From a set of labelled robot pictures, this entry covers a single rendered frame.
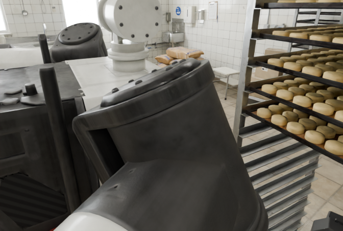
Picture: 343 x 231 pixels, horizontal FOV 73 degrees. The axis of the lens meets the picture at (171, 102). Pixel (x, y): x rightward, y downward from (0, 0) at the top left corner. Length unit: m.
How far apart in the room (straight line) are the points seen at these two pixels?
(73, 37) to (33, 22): 4.43
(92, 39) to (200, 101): 0.39
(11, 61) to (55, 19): 4.37
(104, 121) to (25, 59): 0.49
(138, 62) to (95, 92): 0.10
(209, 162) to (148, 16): 0.22
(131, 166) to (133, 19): 0.20
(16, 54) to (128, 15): 0.40
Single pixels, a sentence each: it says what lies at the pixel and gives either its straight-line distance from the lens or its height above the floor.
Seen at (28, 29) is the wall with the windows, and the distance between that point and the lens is 4.96.
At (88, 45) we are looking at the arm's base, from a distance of 0.50.
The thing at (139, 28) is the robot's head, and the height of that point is 1.47.
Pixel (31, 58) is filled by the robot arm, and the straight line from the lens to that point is 0.63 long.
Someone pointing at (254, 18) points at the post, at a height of 1.46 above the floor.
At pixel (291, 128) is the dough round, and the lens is 0.81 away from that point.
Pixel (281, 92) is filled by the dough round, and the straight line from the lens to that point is 0.82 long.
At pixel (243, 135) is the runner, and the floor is 1.04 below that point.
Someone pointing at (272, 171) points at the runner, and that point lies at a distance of 1.25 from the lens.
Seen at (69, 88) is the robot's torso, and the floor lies 1.41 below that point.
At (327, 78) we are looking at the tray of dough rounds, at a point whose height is 1.32.
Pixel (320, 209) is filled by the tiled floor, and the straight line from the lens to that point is 2.36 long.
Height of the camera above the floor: 1.50
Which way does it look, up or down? 23 degrees down
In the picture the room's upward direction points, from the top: straight up
